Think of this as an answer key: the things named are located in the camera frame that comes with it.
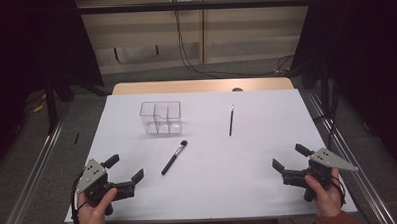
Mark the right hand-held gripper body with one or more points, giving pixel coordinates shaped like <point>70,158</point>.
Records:
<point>325,161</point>

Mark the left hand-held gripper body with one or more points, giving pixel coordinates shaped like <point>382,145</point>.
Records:
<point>95,182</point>

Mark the black marker pen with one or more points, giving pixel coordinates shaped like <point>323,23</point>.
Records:
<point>173,158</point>

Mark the clear plastic organizer box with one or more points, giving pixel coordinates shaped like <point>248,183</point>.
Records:
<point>160,118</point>

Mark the thin black eyeliner brush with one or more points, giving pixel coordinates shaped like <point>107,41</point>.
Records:
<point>231,121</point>

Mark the person's left hand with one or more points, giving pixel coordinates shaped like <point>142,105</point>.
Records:
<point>91,219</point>

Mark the person's right hand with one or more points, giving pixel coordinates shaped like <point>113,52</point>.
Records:
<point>328,201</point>

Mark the small black floor object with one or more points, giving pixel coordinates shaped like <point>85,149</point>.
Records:
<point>76,138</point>

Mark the black stand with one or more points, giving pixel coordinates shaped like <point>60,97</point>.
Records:
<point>51,107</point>

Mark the wooden table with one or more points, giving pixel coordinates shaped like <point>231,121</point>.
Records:
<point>185,86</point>

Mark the black curtain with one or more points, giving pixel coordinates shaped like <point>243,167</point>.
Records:
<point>361,53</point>
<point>27,48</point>

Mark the black horizontal bar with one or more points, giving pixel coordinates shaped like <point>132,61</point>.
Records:
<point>196,5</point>

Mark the metal floor rail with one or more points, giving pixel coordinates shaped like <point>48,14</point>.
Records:
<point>32,178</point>
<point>355,160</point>

